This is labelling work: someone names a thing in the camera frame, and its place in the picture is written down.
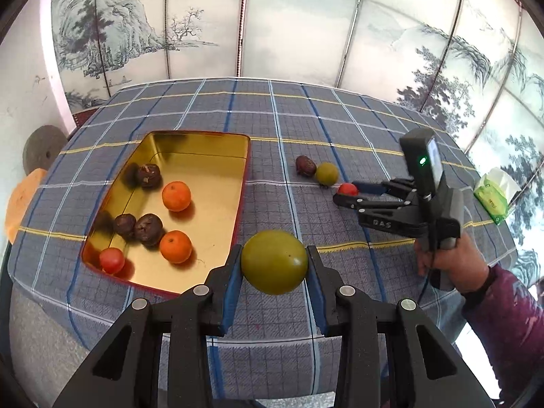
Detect person's right hand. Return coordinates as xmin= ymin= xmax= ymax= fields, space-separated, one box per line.
xmin=414 ymin=233 xmax=490 ymax=297

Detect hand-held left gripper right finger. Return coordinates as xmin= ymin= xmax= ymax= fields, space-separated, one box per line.
xmin=306 ymin=244 xmax=496 ymax=408

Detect orange round cushion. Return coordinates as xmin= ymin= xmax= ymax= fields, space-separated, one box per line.
xmin=5 ymin=169 xmax=49 ymax=243

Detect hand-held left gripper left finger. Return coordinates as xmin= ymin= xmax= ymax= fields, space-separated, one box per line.
xmin=51 ymin=244 xmax=245 ymax=408

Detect person's right forearm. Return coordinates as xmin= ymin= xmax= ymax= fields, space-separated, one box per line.
xmin=461 ymin=263 xmax=544 ymax=408

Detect landscape painted folding screen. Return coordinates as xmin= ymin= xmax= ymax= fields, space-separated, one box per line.
xmin=51 ymin=0 xmax=544 ymax=290

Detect red and gold tin box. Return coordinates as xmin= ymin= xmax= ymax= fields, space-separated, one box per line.
xmin=81 ymin=130 xmax=252 ymax=300

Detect dark purple passion fruit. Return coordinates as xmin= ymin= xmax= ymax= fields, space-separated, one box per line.
xmin=113 ymin=214 xmax=137 ymax=240
xmin=296 ymin=155 xmax=317 ymax=177
xmin=135 ymin=164 xmax=162 ymax=189
xmin=135 ymin=214 xmax=164 ymax=247

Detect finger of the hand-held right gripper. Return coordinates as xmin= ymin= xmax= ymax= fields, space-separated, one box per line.
xmin=352 ymin=178 xmax=416 ymax=199
xmin=333 ymin=193 xmax=409 ymax=214

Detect green tissue pack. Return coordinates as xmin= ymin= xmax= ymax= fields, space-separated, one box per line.
xmin=473 ymin=167 xmax=522 ymax=226

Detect orange tangerine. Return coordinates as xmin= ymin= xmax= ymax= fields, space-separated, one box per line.
xmin=160 ymin=230 xmax=193 ymax=264
xmin=162 ymin=181 xmax=192 ymax=213

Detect green round fruit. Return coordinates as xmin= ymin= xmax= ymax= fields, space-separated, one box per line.
xmin=315 ymin=162 xmax=340 ymax=186
xmin=240 ymin=229 xmax=309 ymax=296

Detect grey round stone disc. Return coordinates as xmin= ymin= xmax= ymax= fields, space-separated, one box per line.
xmin=23 ymin=125 xmax=69 ymax=171

